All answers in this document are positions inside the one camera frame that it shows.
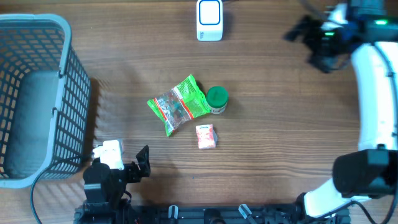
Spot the orange Kleenex tissue pack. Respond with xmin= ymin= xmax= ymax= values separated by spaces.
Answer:
xmin=195 ymin=124 xmax=218 ymax=149

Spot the black left camera cable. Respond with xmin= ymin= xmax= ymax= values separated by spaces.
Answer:
xmin=29 ymin=154 xmax=94 ymax=224

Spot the grey plastic shopping basket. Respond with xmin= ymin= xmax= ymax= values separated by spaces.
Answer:
xmin=1 ymin=14 xmax=91 ymax=189

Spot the green lid jar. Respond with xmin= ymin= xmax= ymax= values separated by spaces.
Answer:
xmin=206 ymin=86 xmax=229 ymax=114

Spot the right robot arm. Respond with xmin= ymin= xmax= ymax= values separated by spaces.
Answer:
xmin=285 ymin=1 xmax=397 ymax=222

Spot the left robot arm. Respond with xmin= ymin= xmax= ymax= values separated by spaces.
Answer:
xmin=73 ymin=146 xmax=151 ymax=224

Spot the white barcode scanner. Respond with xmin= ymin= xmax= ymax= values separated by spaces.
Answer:
xmin=196 ymin=0 xmax=223 ymax=42

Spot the green Haribo candy bag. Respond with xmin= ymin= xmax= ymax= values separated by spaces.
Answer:
xmin=147 ymin=75 xmax=210 ymax=136

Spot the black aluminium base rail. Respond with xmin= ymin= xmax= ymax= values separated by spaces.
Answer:
xmin=73 ymin=204 xmax=351 ymax=224

